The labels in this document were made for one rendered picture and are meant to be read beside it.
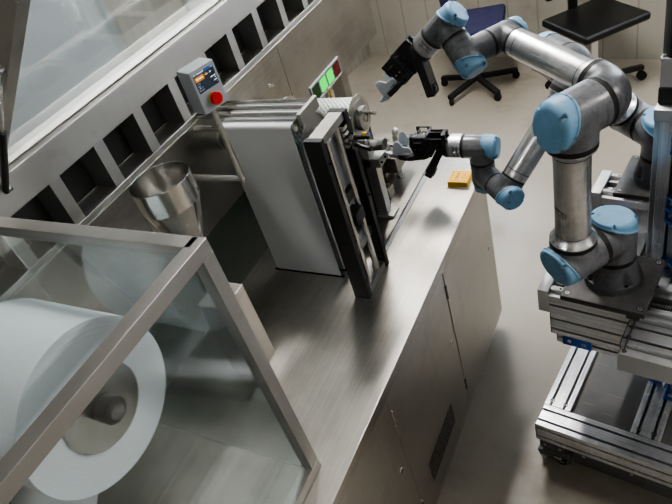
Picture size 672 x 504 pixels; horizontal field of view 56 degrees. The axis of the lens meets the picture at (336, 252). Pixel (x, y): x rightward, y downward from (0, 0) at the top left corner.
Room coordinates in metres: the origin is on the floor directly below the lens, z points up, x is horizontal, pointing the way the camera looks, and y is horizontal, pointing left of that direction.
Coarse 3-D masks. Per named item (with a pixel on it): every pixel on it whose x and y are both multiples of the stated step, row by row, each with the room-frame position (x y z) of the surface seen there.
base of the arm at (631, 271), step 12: (624, 264) 1.14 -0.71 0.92; (636, 264) 1.15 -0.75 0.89; (588, 276) 1.21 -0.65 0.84; (600, 276) 1.17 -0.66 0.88; (612, 276) 1.15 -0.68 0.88; (624, 276) 1.14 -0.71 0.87; (636, 276) 1.14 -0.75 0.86; (600, 288) 1.15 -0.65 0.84; (612, 288) 1.14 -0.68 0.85; (624, 288) 1.13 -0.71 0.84; (636, 288) 1.13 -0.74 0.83
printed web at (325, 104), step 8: (320, 104) 1.83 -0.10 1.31; (328, 104) 1.81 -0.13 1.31; (336, 104) 1.79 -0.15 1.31; (344, 104) 1.77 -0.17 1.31; (320, 112) 1.62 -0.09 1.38; (296, 120) 1.57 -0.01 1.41; (296, 136) 1.54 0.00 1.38; (296, 144) 1.53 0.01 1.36; (304, 152) 1.51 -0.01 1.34; (304, 160) 1.52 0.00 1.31; (304, 168) 1.52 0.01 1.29; (312, 176) 1.51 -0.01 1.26; (312, 184) 1.52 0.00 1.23; (320, 200) 1.51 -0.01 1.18; (320, 208) 1.52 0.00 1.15; (328, 224) 1.52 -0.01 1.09; (328, 232) 1.52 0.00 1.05; (336, 248) 1.52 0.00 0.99; (336, 256) 1.52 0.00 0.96
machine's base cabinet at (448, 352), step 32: (480, 224) 1.77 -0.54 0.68; (480, 256) 1.73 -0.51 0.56; (448, 288) 1.47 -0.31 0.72; (480, 288) 1.69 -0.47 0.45; (448, 320) 1.43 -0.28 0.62; (480, 320) 1.65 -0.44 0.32; (416, 352) 1.23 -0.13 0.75; (448, 352) 1.39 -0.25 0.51; (480, 352) 1.61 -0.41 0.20; (416, 384) 1.19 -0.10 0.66; (448, 384) 1.35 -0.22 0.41; (384, 416) 1.04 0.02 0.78; (416, 416) 1.15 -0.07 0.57; (448, 416) 1.31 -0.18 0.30; (384, 448) 1.00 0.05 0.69; (416, 448) 1.11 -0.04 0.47; (448, 448) 1.26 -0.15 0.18; (352, 480) 0.87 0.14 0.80; (384, 480) 0.96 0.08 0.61; (416, 480) 1.07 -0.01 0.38
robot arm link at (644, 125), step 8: (640, 112) 1.61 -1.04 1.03; (648, 112) 1.57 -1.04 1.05; (640, 120) 1.59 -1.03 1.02; (648, 120) 1.54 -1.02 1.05; (632, 128) 1.60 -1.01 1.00; (640, 128) 1.57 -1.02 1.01; (648, 128) 1.53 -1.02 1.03; (632, 136) 1.59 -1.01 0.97; (640, 136) 1.56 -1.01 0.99; (648, 136) 1.52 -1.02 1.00; (640, 144) 1.56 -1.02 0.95; (648, 144) 1.52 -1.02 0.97; (640, 152) 1.57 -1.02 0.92; (648, 152) 1.52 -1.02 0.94
